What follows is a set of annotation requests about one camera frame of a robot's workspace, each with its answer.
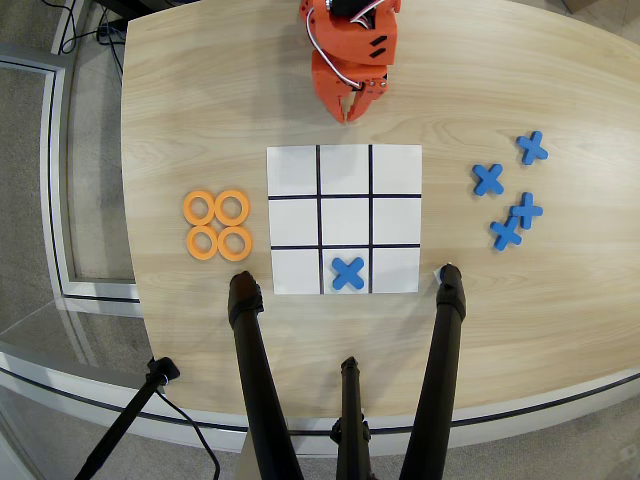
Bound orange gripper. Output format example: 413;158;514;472
311;49;391;125

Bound orange foam ring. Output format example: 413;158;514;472
186;224;220;260
214;189;250;226
217;225;254;262
182;189;218;226

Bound white tic-tac-toe grid sheet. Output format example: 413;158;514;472
266;144;424;296

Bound blue foam cross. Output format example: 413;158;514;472
509;191;544;230
471;163;505;197
489;215;523;251
516;130;550;166
331;256;366;291

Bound thin black tripod leg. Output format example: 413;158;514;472
329;356;375;480

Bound black slim stand pole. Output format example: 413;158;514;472
73;356;181;480

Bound white servo cable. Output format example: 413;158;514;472
311;46;365;92

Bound black floor cables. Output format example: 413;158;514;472
58;0;126;76

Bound grey metal glass frame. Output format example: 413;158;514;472
0;42;146;321

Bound black stand cable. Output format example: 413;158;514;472
154;389;221;480

